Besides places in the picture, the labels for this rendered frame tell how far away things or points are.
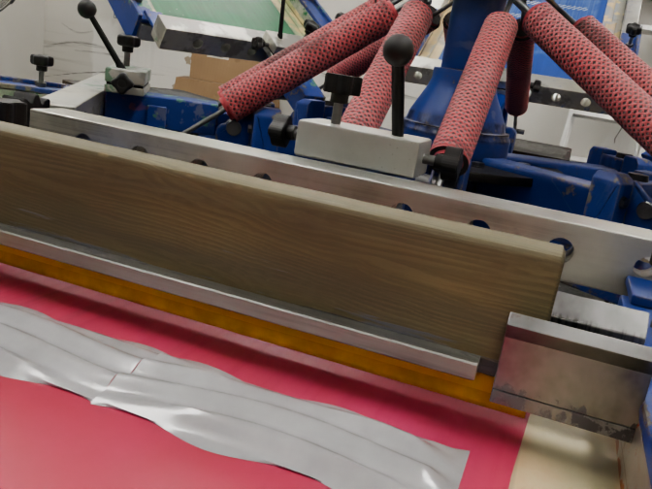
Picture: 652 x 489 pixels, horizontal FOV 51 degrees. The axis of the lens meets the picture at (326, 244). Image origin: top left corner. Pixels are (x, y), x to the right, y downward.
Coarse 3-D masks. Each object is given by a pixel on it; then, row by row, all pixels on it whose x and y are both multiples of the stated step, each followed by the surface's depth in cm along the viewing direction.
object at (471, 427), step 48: (240, 336) 45; (288, 384) 39; (336, 384) 40; (384, 384) 41; (48, 432) 31; (96, 432) 32; (144, 432) 33; (432, 432) 37; (480, 432) 38; (0, 480) 28; (48, 480) 28; (96, 480) 29; (144, 480) 29; (192, 480) 30; (240, 480) 30; (288, 480) 31; (480, 480) 33
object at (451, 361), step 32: (0, 224) 47; (64, 256) 44; (96, 256) 44; (160, 288) 42; (192, 288) 41; (224, 288) 42; (288, 320) 40; (320, 320) 39; (352, 320) 40; (384, 352) 38; (416, 352) 37; (448, 352) 37
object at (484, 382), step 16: (32, 256) 48; (80, 272) 47; (144, 288) 46; (192, 304) 44; (256, 320) 43; (304, 336) 42; (352, 352) 41; (368, 352) 41; (416, 368) 40; (464, 384) 39; (480, 384) 39
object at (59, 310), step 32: (0, 288) 47; (32, 288) 47; (64, 288) 48; (64, 320) 43; (96, 320) 44; (128, 320) 45; (160, 320) 45; (192, 320) 46; (0, 384) 35; (32, 384) 35; (0, 416) 32; (32, 416) 32; (64, 416) 33; (0, 448) 30
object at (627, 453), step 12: (636, 432) 34; (624, 444) 36; (636, 444) 33; (624, 456) 35; (636, 456) 32; (624, 468) 34; (636, 468) 32; (624, 480) 34; (636, 480) 31; (648, 480) 29
